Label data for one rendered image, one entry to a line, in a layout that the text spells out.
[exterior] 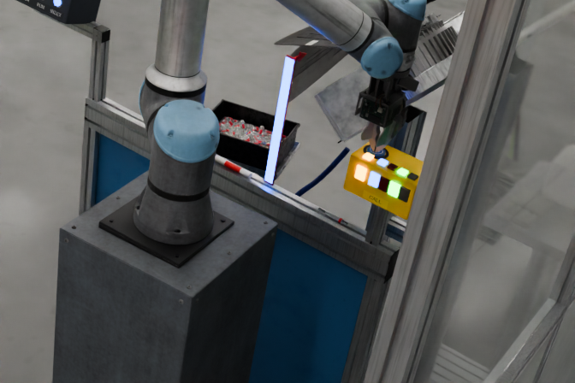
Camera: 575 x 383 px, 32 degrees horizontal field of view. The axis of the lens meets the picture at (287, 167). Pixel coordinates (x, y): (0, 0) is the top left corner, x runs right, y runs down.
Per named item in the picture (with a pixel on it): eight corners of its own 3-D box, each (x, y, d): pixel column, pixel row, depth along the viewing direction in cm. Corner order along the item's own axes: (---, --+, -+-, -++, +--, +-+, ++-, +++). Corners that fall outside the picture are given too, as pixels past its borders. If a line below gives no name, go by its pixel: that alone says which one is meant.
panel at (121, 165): (322, 469, 262) (373, 271, 228) (320, 471, 262) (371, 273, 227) (88, 321, 296) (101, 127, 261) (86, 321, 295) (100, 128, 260)
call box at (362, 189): (427, 207, 218) (438, 167, 213) (405, 226, 211) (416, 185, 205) (364, 177, 225) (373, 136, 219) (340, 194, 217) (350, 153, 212)
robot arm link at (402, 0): (380, -17, 195) (421, -15, 197) (369, 34, 201) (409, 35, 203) (394, 0, 189) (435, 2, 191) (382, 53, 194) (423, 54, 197)
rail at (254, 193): (392, 276, 227) (400, 248, 223) (383, 285, 224) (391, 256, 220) (94, 119, 264) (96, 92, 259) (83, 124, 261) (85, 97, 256)
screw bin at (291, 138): (296, 146, 262) (300, 123, 259) (274, 176, 249) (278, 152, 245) (218, 121, 267) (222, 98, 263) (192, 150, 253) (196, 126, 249)
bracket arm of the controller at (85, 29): (109, 40, 249) (110, 29, 247) (101, 44, 247) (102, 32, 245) (40, 7, 258) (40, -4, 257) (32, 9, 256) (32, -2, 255)
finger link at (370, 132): (351, 153, 211) (359, 115, 206) (365, 143, 216) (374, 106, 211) (364, 159, 210) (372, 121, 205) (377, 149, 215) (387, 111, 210)
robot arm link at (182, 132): (151, 196, 181) (161, 132, 174) (142, 155, 192) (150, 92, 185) (217, 197, 185) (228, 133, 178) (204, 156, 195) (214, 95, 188)
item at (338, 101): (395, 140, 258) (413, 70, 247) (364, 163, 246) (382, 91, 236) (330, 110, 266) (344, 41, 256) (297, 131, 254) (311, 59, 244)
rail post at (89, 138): (90, 348, 303) (106, 125, 262) (80, 355, 300) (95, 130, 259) (80, 342, 305) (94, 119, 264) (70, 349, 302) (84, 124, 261)
